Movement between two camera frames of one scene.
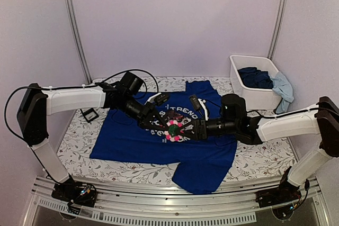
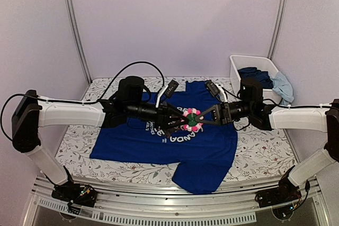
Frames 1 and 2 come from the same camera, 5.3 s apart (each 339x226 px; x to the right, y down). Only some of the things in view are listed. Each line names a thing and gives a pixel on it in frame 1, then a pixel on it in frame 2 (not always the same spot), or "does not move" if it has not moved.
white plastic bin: [256, 99] does not move
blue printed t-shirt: [202, 165] does not move
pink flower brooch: [172, 134] -> [191, 114]
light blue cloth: [283, 88] does not move
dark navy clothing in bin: [253, 78] does not move
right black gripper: [199, 129] -> [221, 113]
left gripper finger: [160, 123] -> [174, 111]
